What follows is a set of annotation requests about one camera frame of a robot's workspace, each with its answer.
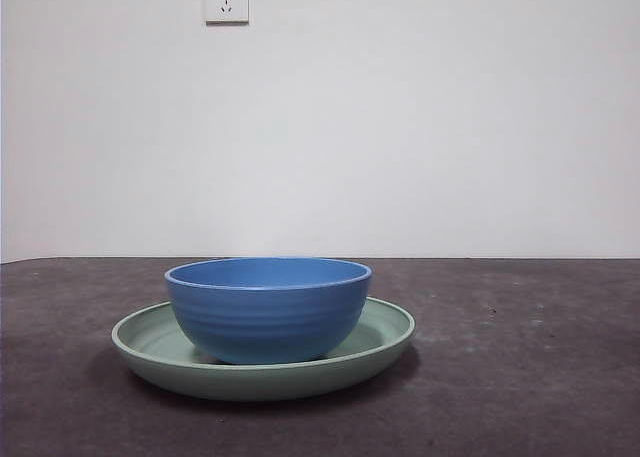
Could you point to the blue ribbed bowl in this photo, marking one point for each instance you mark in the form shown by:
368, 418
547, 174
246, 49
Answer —
265, 322

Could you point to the green round plate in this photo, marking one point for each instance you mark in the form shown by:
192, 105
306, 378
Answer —
260, 382

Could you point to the white wall power socket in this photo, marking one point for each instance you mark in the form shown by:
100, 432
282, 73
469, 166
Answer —
227, 2

